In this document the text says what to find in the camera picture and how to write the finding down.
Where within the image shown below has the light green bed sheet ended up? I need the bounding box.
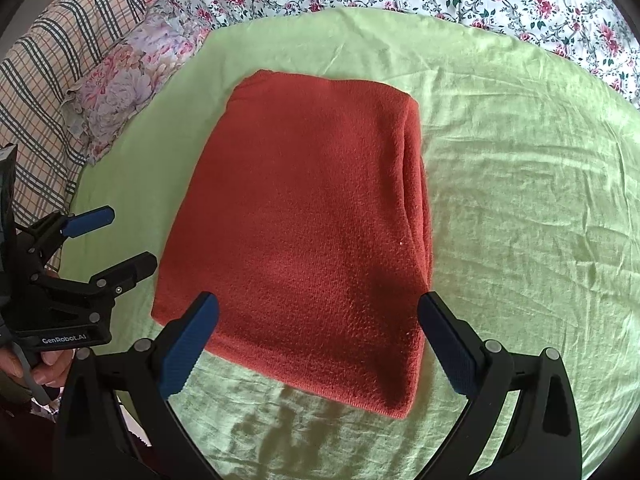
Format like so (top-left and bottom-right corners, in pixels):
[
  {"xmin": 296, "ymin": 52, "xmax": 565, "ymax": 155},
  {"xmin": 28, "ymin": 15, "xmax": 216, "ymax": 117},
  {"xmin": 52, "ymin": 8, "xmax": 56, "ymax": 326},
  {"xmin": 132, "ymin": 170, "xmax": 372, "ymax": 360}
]
[{"xmin": 61, "ymin": 8, "xmax": 639, "ymax": 479}]

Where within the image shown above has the person's left hand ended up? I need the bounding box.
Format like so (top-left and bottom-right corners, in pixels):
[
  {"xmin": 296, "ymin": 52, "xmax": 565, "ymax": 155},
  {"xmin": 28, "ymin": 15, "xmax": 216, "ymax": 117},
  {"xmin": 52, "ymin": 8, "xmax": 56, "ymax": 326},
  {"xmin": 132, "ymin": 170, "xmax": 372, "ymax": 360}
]
[{"xmin": 0, "ymin": 348, "xmax": 75, "ymax": 388}]

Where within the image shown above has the rust orange knit sweater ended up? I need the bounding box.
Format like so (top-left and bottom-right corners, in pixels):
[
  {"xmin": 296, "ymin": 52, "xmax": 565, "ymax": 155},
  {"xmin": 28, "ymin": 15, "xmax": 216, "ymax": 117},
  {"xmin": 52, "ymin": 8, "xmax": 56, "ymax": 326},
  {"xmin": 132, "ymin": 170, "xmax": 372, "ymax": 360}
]
[{"xmin": 152, "ymin": 70, "xmax": 433, "ymax": 418}]

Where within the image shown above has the plaid checked blanket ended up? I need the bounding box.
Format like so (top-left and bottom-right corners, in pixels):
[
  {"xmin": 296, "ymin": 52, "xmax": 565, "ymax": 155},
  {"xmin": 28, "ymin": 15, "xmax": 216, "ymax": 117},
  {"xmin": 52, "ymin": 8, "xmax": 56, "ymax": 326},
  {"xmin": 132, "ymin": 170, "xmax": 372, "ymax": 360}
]
[{"xmin": 1, "ymin": 0, "xmax": 154, "ymax": 226}]

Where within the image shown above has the pink floral pillow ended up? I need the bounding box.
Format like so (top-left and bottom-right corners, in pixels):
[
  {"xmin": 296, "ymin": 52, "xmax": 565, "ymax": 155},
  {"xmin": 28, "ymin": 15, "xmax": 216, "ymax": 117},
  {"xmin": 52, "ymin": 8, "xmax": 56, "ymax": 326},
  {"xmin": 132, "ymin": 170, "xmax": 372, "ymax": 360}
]
[{"xmin": 61, "ymin": 0, "xmax": 209, "ymax": 165}]

